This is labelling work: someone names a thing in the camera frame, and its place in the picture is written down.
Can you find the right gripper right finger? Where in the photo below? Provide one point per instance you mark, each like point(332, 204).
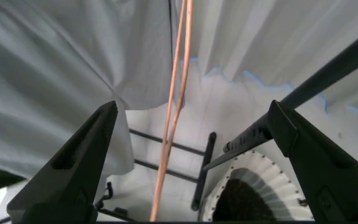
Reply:
point(331, 174)

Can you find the black clothes rack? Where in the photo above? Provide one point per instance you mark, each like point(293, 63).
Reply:
point(322, 77)

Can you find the pink clothes hanger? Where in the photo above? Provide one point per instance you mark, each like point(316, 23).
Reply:
point(179, 77)

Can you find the pale grey shorts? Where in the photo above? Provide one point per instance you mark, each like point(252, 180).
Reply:
point(57, 77)

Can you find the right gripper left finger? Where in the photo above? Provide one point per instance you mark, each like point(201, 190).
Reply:
point(70, 177)

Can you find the white laundry basket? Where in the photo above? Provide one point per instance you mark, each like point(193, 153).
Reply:
point(259, 168)

